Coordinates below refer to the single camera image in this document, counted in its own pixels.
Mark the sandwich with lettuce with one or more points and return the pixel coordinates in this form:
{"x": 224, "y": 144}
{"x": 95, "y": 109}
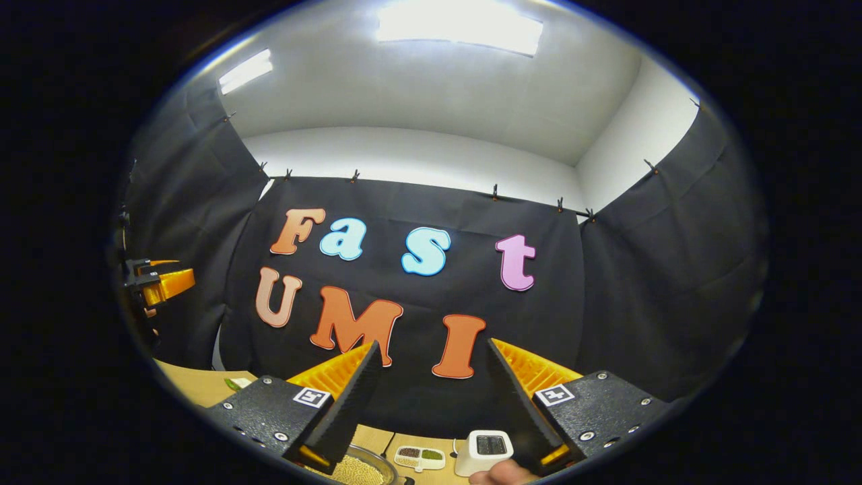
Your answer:
{"x": 236, "y": 384}

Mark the black backdrop cloth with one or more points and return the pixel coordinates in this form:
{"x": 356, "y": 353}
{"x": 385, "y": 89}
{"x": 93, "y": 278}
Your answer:
{"x": 640, "y": 283}

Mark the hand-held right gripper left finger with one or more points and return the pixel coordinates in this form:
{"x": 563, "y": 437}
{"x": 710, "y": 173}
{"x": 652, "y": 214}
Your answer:
{"x": 350, "y": 404}

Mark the narrow ceiling light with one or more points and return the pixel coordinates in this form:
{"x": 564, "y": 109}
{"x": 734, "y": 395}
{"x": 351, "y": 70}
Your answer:
{"x": 246, "y": 71}

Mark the pile of soybeans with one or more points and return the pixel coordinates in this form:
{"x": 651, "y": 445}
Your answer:
{"x": 353, "y": 471}

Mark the white divided dish of grains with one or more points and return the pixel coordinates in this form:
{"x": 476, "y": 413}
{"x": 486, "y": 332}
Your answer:
{"x": 419, "y": 458}

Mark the stainless steel pot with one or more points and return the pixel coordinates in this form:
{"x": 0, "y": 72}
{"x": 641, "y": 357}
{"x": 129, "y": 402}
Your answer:
{"x": 384, "y": 461}

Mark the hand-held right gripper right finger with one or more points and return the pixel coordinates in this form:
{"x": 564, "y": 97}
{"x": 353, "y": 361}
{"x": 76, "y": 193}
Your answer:
{"x": 515, "y": 404}

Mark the white toaster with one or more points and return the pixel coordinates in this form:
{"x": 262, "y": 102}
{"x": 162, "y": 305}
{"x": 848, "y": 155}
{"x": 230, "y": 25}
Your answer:
{"x": 483, "y": 450}

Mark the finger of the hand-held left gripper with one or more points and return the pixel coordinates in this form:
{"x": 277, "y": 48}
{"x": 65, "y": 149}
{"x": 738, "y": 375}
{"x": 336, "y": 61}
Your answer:
{"x": 172, "y": 284}
{"x": 165, "y": 263}

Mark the large rectangular ceiling light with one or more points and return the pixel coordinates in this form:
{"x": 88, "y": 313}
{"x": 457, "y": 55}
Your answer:
{"x": 461, "y": 27}

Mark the row of black cloth clips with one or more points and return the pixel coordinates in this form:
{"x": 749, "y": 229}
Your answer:
{"x": 495, "y": 192}

